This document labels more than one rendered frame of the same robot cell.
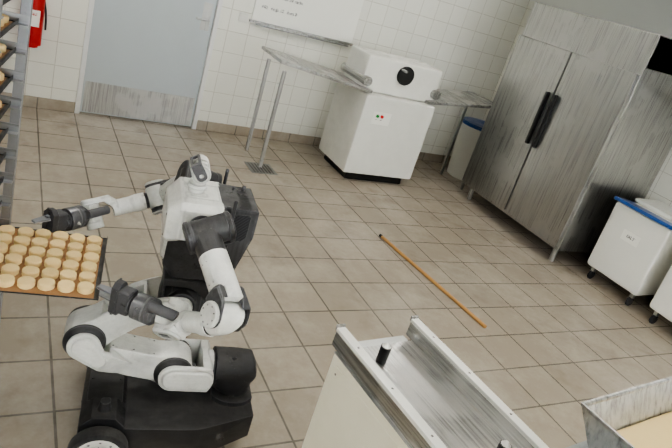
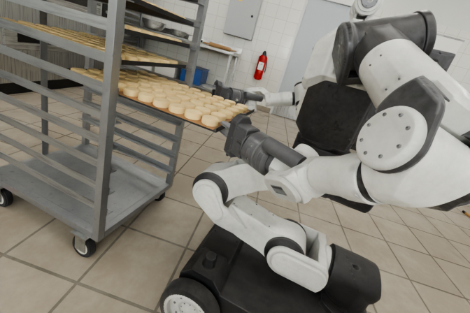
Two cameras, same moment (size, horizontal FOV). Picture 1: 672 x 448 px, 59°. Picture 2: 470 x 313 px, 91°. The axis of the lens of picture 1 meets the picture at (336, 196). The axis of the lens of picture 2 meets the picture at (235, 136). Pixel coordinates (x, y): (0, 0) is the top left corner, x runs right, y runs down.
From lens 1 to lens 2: 1.49 m
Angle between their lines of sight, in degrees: 34
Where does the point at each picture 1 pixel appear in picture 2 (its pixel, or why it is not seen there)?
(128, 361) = (244, 225)
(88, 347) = (209, 195)
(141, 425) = (238, 300)
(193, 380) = (303, 272)
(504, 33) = not seen: outside the picture
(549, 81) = not seen: outside the picture
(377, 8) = (459, 70)
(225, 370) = (343, 277)
